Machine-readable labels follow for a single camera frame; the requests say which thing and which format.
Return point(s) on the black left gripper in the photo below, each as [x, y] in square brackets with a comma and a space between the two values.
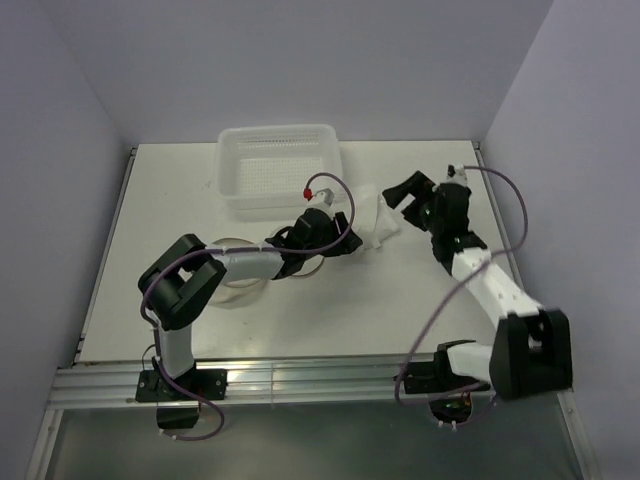
[345, 245]

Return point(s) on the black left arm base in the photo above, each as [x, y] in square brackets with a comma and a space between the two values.
[194, 385]

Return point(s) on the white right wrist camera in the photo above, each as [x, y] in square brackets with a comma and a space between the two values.
[456, 174]

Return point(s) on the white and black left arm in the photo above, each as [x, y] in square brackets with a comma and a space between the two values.
[179, 285]

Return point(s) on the white perforated plastic basket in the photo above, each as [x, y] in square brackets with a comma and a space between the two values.
[261, 172]

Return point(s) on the white bra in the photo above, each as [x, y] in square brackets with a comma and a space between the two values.
[374, 222]

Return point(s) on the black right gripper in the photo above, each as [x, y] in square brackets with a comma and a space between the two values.
[417, 185]

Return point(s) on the aluminium rail frame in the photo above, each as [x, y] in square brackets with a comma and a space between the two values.
[305, 400]

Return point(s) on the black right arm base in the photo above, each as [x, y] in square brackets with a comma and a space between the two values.
[449, 396]

